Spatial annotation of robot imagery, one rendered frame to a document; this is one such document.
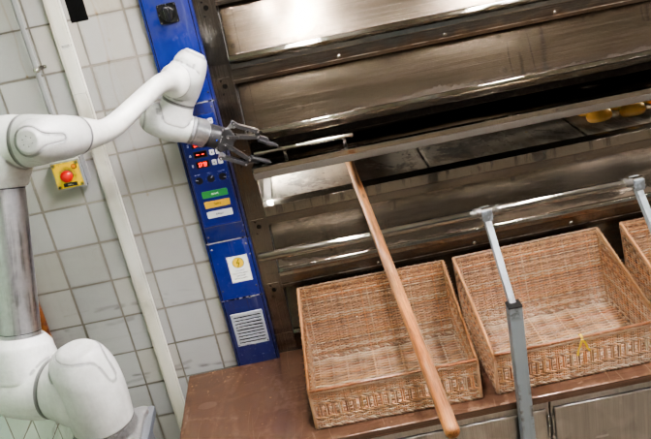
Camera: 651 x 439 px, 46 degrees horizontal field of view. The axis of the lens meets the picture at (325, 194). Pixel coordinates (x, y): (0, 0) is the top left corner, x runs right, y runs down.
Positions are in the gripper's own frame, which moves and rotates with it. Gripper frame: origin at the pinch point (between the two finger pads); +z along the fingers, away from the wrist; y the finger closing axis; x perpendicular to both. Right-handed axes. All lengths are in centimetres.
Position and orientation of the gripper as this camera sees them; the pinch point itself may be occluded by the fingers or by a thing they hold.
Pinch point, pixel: (264, 151)
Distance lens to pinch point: 250.5
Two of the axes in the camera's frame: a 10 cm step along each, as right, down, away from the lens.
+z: 8.8, 2.4, 4.1
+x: 3.1, 3.7, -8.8
